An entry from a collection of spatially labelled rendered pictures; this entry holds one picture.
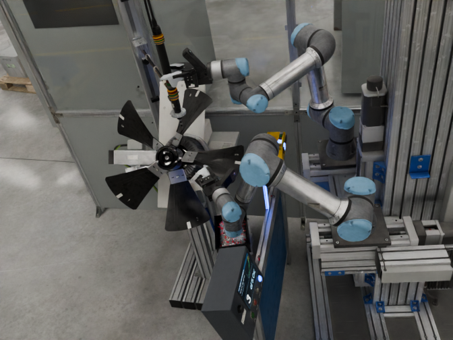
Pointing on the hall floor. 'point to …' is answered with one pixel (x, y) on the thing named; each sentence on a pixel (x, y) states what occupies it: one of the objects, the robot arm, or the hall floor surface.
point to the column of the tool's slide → (141, 59)
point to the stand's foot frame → (191, 282)
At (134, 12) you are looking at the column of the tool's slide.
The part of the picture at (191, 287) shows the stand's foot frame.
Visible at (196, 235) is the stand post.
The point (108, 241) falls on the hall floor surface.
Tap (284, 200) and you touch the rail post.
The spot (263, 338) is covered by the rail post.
